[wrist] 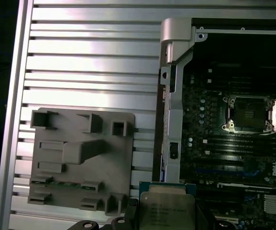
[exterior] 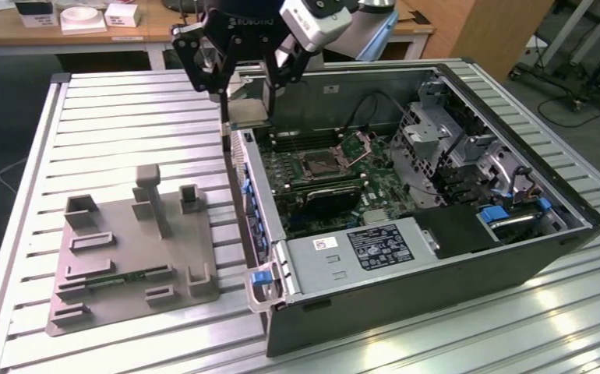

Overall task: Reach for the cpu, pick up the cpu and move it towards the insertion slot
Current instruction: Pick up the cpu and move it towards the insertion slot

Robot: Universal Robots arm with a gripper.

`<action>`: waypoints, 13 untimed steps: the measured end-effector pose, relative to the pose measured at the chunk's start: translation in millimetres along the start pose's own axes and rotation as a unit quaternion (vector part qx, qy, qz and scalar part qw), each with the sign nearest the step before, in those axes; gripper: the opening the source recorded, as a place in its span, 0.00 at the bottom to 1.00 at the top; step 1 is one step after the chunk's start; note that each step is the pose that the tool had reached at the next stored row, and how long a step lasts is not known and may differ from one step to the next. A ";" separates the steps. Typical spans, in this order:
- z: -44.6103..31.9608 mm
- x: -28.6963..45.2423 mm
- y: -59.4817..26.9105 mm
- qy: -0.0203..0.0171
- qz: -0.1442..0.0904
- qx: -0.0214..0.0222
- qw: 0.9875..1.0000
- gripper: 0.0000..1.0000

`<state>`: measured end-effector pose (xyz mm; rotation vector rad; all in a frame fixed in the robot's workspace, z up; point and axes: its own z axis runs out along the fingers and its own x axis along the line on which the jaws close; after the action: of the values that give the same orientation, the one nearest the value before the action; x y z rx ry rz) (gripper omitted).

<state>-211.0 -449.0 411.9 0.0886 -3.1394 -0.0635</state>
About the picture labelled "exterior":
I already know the green RAM stick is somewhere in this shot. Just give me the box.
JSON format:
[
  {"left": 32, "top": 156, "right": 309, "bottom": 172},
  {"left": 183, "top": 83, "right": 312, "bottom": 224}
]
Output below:
[{"left": 84, "top": 272, "right": 149, "bottom": 292}]

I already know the black wire loop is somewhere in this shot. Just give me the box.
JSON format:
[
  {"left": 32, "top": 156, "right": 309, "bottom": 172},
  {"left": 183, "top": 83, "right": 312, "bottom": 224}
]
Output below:
[{"left": 348, "top": 91, "right": 409, "bottom": 129}]

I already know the CPU socket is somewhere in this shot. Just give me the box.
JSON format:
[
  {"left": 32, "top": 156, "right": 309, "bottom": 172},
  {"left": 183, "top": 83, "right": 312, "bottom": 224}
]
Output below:
[{"left": 299, "top": 150, "right": 347, "bottom": 180}]

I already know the black graphics card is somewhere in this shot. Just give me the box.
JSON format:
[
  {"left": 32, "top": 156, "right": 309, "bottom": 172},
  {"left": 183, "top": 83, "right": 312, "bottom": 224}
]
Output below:
[{"left": 291, "top": 185, "right": 361, "bottom": 225}]

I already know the open black PC case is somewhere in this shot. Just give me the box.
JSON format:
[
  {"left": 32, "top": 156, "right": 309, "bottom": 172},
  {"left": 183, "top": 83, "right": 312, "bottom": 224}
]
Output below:
[{"left": 215, "top": 62, "right": 600, "bottom": 358}]

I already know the gray power supply unit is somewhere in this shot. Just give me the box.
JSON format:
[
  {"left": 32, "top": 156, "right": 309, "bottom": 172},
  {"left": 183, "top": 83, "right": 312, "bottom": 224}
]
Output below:
[{"left": 285, "top": 217, "right": 441, "bottom": 295}]

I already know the metal socket cover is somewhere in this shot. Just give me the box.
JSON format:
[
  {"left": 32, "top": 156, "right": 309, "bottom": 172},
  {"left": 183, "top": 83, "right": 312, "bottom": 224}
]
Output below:
[{"left": 335, "top": 130, "right": 379, "bottom": 164}]

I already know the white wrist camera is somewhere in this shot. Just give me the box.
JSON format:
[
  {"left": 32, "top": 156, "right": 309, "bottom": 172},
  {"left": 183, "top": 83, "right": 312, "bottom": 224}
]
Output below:
[{"left": 277, "top": 0, "right": 353, "bottom": 51}]

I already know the white box with round bowl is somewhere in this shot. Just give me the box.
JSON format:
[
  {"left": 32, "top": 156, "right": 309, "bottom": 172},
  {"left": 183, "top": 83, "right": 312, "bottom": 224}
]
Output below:
[{"left": 59, "top": 6, "right": 108, "bottom": 36}]

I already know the silver chipset heatsink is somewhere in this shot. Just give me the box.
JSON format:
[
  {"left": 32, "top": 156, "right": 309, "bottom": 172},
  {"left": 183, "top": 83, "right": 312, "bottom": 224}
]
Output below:
[{"left": 364, "top": 208, "right": 395, "bottom": 225}]

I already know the green motherboard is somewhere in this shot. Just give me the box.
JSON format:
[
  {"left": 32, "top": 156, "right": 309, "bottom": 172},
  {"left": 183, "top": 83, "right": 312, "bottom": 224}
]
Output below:
[{"left": 255, "top": 124, "right": 420, "bottom": 241}]

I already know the brown wooden cabinet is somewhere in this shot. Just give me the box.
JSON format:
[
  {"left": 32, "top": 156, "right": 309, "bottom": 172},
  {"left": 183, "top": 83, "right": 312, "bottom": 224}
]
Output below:
[{"left": 449, "top": 0, "right": 553, "bottom": 60}]

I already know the white box with black top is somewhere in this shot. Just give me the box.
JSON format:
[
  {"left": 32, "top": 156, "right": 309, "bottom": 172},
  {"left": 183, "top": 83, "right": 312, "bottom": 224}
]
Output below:
[{"left": 16, "top": 0, "right": 56, "bottom": 28}]

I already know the CPU with silver top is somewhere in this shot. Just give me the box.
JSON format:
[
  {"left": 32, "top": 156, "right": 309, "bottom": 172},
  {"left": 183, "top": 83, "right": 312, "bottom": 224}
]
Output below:
[{"left": 228, "top": 99, "right": 272, "bottom": 128}]

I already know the black RAM slot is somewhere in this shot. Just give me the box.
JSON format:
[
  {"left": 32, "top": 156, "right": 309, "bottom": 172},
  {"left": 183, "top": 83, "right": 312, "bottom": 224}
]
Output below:
[
  {"left": 272, "top": 144, "right": 337, "bottom": 152},
  {"left": 269, "top": 130, "right": 341, "bottom": 137},
  {"left": 272, "top": 139, "right": 340, "bottom": 146},
  {"left": 271, "top": 135, "right": 343, "bottom": 142}
]

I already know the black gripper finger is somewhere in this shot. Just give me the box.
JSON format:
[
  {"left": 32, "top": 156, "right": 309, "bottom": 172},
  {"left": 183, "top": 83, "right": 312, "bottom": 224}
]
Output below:
[
  {"left": 256, "top": 34, "right": 312, "bottom": 118},
  {"left": 169, "top": 23, "right": 239, "bottom": 134}
]

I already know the silver metal disk bay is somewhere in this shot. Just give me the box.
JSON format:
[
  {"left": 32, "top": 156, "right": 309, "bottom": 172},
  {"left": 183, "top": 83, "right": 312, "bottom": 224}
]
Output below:
[{"left": 389, "top": 77, "right": 493, "bottom": 207}]

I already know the black wheeled stand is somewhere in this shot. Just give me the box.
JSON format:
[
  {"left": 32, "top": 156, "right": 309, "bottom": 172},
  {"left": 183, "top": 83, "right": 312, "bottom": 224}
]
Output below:
[{"left": 507, "top": 0, "right": 600, "bottom": 116}]

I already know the gray parts rack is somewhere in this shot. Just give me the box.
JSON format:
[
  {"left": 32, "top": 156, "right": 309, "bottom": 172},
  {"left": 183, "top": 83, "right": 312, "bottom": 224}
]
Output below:
[{"left": 43, "top": 163, "right": 223, "bottom": 338}]

